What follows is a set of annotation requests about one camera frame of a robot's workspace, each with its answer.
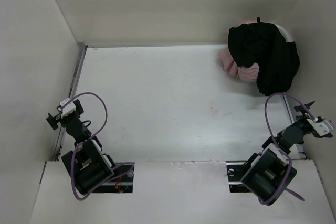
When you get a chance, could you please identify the black trousers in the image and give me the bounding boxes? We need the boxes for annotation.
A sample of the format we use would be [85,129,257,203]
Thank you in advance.
[228,18,300,96]

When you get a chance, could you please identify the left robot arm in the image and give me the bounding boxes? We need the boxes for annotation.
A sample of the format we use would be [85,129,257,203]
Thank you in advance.
[46,98,118,196]

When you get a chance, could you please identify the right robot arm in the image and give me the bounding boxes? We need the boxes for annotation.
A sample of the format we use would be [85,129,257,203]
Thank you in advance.
[239,102,334,206]

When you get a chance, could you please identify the pink garment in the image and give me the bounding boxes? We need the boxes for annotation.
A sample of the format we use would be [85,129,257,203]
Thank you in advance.
[218,20,266,82]

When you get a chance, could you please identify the white laundry basket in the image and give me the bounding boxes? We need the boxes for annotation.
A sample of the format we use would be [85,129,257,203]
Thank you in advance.
[276,24,294,42]

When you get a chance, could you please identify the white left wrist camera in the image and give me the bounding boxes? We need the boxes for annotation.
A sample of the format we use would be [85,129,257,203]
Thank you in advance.
[58,98,76,119]

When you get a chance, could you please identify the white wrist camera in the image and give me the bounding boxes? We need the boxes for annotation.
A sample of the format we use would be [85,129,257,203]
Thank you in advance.
[307,117,334,138]
[58,98,76,119]

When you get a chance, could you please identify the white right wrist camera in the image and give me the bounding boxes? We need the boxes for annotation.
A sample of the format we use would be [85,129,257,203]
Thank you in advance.
[307,117,334,138]

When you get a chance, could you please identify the aluminium left table rail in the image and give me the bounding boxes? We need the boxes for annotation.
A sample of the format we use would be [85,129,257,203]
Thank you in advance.
[54,42,88,162]

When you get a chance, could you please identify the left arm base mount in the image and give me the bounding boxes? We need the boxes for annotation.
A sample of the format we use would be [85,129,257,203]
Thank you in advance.
[91,162,135,194]

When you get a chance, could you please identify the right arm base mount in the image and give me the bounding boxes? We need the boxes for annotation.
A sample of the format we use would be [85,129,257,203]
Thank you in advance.
[226,162,250,193]

